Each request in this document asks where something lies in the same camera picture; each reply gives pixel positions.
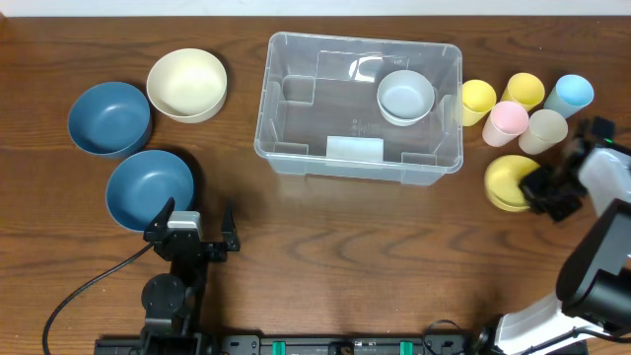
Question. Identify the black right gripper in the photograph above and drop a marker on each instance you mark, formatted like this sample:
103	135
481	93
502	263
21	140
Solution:
553	211

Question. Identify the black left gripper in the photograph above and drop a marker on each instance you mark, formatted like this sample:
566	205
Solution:
216	254

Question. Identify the yellow small bowl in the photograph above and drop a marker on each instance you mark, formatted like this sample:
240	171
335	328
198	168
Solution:
502	179

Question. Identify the cream white plastic cup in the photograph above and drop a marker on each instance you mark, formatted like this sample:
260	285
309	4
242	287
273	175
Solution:
546	128

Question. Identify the pink plastic cup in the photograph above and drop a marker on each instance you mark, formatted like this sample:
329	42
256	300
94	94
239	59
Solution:
506	121

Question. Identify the yellow cup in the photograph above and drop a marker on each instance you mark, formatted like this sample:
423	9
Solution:
478	98
524	89

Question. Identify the white small bowl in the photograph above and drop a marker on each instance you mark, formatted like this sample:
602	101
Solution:
404	114

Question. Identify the grey small bowl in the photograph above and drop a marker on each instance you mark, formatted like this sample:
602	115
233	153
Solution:
405	86

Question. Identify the clear plastic storage container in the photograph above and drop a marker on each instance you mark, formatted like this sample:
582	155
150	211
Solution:
319	112

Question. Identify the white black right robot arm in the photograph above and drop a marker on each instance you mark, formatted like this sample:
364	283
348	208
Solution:
592	297

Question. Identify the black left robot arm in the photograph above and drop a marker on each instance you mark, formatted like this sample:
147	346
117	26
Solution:
173	300

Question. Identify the dark blue bowl front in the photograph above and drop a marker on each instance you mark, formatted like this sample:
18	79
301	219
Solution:
142	184

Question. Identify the dark blue bowl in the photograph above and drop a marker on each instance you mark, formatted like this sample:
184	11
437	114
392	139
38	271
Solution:
111	120
142	184

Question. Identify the light blue plastic cup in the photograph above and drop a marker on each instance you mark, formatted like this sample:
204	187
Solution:
570	94

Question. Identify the dark blue bowl rear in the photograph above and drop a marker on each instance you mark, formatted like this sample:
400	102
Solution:
111	120

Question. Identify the cream large bowl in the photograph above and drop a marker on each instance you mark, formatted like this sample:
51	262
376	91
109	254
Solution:
188	85

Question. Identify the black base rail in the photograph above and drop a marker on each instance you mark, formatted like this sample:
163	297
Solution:
254	345

